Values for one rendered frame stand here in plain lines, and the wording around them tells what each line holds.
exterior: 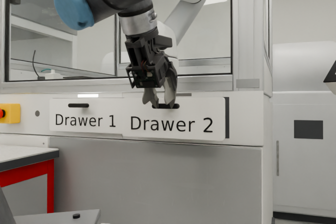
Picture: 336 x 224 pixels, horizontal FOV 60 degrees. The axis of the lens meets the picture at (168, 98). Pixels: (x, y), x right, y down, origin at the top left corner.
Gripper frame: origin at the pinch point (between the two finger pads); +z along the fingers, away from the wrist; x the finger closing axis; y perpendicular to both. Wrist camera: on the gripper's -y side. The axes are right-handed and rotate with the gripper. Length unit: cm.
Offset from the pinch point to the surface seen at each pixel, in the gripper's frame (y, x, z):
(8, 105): -5, -62, 5
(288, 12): -342, 38, 98
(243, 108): -8.0, 18.5, 7.7
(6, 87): -12, -69, 2
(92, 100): -7.9, -28.3, 4.8
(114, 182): 5.6, -21.4, 27.2
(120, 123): -3.8, -18.2, 10.6
